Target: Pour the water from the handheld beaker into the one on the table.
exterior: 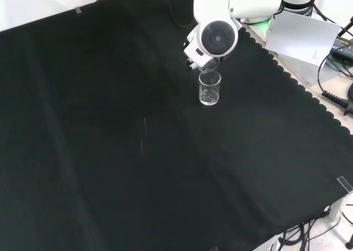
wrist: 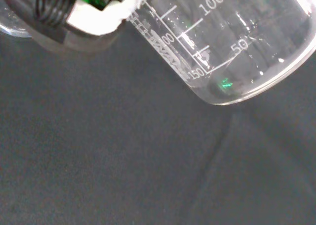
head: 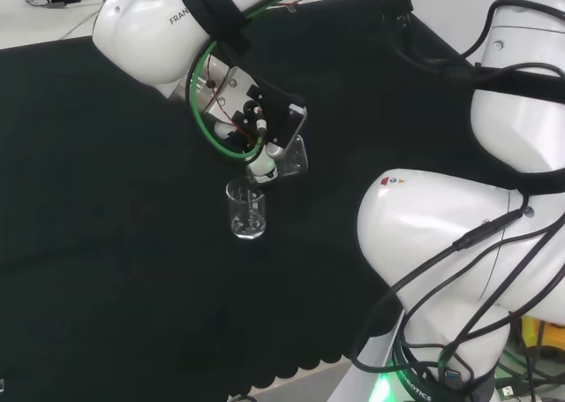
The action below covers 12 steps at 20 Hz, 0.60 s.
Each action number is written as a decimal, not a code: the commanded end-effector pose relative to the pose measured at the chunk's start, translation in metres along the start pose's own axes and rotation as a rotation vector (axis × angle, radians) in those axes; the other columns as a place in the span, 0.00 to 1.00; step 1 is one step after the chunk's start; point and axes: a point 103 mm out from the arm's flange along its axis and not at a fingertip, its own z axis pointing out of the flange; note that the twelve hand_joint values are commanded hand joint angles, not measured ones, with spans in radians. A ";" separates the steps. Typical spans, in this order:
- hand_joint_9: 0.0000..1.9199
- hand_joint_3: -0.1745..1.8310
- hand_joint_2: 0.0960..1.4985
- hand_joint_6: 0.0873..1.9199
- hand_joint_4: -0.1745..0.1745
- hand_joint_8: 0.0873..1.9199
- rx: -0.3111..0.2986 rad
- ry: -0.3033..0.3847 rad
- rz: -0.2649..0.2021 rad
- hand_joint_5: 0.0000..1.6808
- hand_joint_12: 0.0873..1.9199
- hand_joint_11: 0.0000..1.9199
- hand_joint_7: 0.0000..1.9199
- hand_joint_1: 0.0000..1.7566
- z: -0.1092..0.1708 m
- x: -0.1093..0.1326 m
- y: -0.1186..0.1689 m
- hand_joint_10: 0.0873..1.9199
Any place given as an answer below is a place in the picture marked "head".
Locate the clear glass beaker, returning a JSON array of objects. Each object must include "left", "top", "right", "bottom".
[
  {"left": 224, "top": 178, "right": 267, "bottom": 241},
  {"left": 246, "top": 135, "right": 310, "bottom": 186}
]

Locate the yellow stop button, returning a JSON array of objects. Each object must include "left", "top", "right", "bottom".
[{"left": 522, "top": 315, "right": 565, "bottom": 364}]

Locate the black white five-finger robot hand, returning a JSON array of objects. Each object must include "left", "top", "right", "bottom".
[{"left": 211, "top": 119, "right": 283, "bottom": 186}]

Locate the black bench cloth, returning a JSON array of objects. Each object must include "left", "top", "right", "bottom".
[{"left": 0, "top": 0, "right": 486, "bottom": 398}]

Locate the black grey wrist camera mount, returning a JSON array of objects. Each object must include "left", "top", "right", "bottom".
[{"left": 232, "top": 82, "right": 308, "bottom": 152}]

